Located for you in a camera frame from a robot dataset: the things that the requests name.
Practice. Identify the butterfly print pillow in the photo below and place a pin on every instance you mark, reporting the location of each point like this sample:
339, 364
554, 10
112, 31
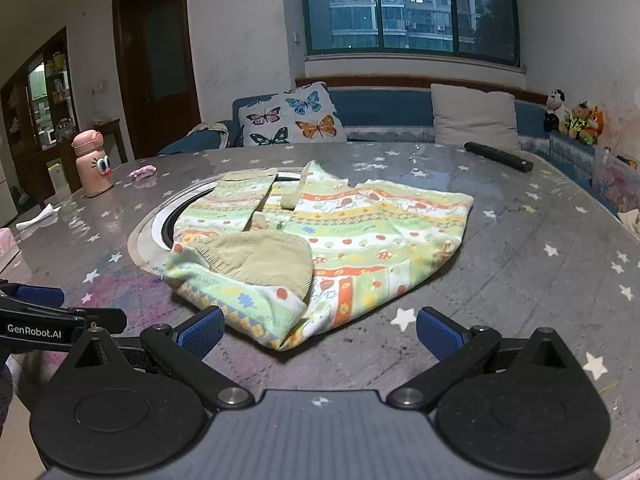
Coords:
292, 117

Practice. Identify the dark wooden display cabinet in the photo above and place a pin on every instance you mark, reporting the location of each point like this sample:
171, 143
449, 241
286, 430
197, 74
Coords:
42, 110

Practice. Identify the beige cloth on sofa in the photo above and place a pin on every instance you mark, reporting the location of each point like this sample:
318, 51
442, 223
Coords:
212, 132

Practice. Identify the clear plastic storage box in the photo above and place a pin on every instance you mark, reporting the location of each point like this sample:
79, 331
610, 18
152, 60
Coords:
617, 185

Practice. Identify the round built-in induction cooktop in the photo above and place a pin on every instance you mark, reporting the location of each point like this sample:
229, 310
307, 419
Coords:
170, 215

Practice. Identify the black remote control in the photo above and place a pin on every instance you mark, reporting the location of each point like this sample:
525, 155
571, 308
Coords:
497, 156

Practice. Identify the brown bear plush toy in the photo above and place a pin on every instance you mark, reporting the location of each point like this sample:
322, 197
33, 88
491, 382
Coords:
577, 122

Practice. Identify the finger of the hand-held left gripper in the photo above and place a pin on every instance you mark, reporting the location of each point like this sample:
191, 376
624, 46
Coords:
102, 319
37, 296

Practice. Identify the white crumpled paper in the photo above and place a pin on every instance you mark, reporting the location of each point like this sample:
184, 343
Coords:
40, 217

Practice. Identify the orange fox plush toy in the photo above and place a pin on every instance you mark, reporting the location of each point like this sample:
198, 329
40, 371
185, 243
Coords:
594, 125

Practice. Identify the blue sofa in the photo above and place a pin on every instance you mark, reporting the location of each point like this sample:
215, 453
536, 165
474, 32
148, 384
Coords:
385, 107

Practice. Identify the panda plush toy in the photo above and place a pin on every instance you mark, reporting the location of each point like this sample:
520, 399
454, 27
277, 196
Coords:
554, 110

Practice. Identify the green patterned child's shirt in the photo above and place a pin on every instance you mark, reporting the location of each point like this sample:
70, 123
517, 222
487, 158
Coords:
360, 240

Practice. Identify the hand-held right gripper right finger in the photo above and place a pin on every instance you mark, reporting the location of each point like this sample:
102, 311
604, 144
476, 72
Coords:
440, 335

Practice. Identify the pink cartoon water bottle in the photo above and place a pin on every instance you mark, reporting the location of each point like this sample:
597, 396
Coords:
92, 170

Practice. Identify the green framed window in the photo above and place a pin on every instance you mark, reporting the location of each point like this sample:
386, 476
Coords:
410, 7

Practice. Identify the dark wooden door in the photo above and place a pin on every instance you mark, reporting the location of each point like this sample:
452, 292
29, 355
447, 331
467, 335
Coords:
160, 70

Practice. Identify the beige pillow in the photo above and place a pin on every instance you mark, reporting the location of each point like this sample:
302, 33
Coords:
475, 117

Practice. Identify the pink tissue box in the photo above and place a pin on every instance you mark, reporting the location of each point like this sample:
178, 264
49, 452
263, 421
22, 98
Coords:
7, 247

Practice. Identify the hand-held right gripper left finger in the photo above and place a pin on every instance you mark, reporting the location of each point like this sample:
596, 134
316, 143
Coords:
202, 334

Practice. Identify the small pink crumpled wrapper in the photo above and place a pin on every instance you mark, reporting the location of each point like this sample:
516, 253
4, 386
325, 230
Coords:
143, 173

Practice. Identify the small wooden side table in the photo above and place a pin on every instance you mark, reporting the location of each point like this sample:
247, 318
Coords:
112, 135

